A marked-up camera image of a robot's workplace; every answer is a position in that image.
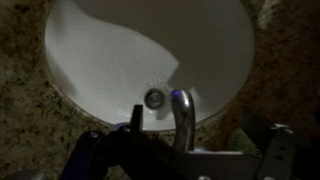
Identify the chrome faucet with lever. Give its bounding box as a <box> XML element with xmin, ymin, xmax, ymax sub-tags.
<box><xmin>170</xmin><ymin>89</ymin><xmax>196</xmax><ymax>153</ymax></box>

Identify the white oval sink basin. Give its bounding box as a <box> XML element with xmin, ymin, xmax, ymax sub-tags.
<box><xmin>45</xmin><ymin>0</ymin><xmax>255</xmax><ymax>130</ymax></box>

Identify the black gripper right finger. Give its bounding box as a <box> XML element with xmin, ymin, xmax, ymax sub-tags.
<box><xmin>241</xmin><ymin>110</ymin><xmax>277</xmax><ymax>153</ymax></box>

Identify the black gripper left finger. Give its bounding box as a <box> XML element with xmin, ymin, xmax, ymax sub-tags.
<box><xmin>130</xmin><ymin>105</ymin><xmax>143</xmax><ymax>132</ymax></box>

